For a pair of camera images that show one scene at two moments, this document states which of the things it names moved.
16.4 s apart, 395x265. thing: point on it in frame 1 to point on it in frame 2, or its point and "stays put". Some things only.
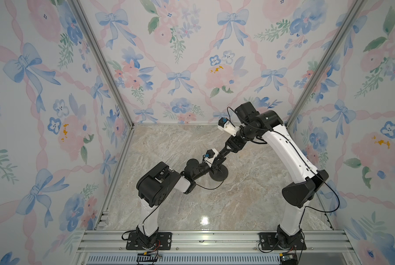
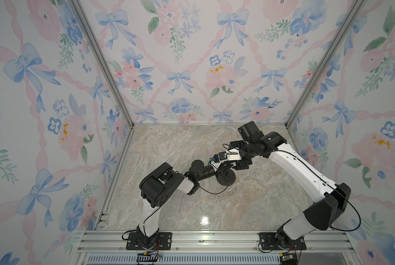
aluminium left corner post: x=105 y=61 stays put
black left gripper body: x=213 y=167 to x=218 y=173
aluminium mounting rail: x=101 y=242 stays put
